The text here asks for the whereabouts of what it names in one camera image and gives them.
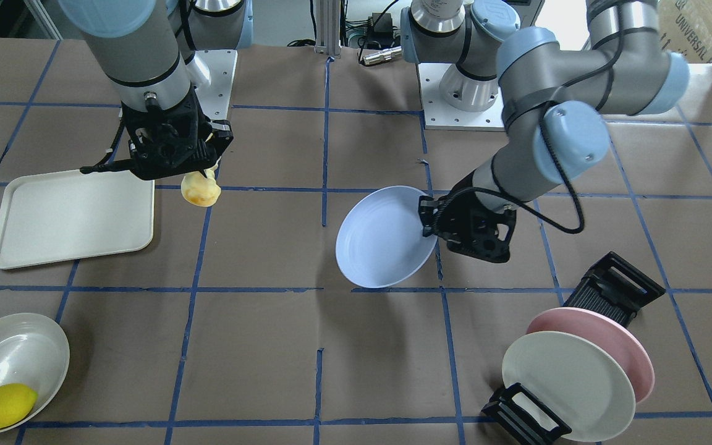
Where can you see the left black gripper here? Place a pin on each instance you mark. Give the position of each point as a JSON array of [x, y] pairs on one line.
[[458, 209]]

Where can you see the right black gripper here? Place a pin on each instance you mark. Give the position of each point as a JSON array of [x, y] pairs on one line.
[[222, 137]]

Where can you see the bread pastry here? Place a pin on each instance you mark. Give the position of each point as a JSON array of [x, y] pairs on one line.
[[200, 188]]

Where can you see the blue plate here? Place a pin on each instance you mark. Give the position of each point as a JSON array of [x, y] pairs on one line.
[[381, 241]]

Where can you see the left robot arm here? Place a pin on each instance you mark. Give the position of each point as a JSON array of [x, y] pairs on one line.
[[553, 103]]

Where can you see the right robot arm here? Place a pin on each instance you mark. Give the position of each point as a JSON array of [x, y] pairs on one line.
[[172, 64]]

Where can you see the black plate rack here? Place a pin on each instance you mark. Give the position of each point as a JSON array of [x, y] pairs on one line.
[[612, 287]]

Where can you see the pink plate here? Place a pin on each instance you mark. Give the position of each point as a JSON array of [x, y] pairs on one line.
[[607, 334]]

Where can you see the cream plate in rack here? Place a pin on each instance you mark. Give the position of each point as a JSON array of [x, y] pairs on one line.
[[578, 381]]

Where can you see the white rectangular tray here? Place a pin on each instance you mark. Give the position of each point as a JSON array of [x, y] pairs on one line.
[[50, 218]]

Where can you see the silver cylinder tool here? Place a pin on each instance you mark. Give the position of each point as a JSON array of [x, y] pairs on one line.
[[381, 57]]

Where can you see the black power adapter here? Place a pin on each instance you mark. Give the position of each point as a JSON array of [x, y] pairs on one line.
[[381, 24]]

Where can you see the cream shallow dish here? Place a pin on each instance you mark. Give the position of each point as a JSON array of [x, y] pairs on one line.
[[35, 352]]

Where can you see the cardboard box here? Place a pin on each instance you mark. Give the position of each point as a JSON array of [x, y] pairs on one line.
[[686, 28]]

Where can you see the yellow lemon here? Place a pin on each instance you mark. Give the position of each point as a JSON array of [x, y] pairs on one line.
[[16, 403]]

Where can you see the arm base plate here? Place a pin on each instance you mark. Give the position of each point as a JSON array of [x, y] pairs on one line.
[[212, 74], [453, 102]]

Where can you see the aluminium frame post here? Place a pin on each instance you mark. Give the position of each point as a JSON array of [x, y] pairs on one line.
[[328, 16]]

